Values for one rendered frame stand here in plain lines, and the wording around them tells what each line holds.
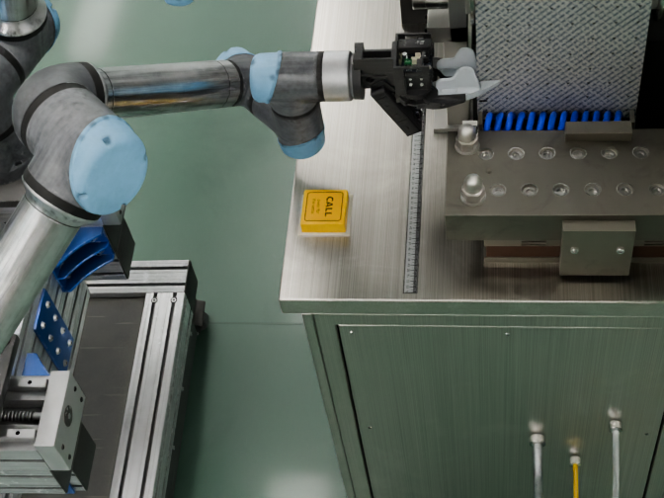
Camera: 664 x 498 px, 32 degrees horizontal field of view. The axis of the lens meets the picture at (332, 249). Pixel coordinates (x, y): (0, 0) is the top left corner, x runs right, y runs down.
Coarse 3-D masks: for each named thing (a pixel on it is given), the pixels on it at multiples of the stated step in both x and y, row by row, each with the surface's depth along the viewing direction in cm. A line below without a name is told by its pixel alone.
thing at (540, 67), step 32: (480, 32) 163; (512, 32) 163; (544, 32) 162; (576, 32) 162; (608, 32) 161; (640, 32) 161; (480, 64) 168; (512, 64) 168; (544, 64) 167; (576, 64) 167; (608, 64) 166; (640, 64) 166; (480, 96) 174; (512, 96) 173; (544, 96) 172; (576, 96) 172; (608, 96) 171
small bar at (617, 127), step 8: (568, 128) 170; (576, 128) 170; (584, 128) 170; (592, 128) 170; (600, 128) 169; (608, 128) 169; (616, 128) 169; (624, 128) 169; (568, 136) 170; (576, 136) 170; (584, 136) 170; (592, 136) 170; (600, 136) 170; (608, 136) 169; (616, 136) 169; (624, 136) 169
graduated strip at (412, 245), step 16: (416, 144) 191; (416, 160) 189; (416, 176) 187; (416, 192) 185; (416, 208) 183; (416, 224) 182; (416, 240) 180; (416, 256) 178; (416, 272) 176; (416, 288) 175
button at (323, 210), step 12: (312, 192) 185; (324, 192) 184; (336, 192) 184; (312, 204) 183; (324, 204) 183; (336, 204) 183; (348, 204) 185; (312, 216) 182; (324, 216) 181; (336, 216) 181; (312, 228) 182; (324, 228) 182; (336, 228) 181
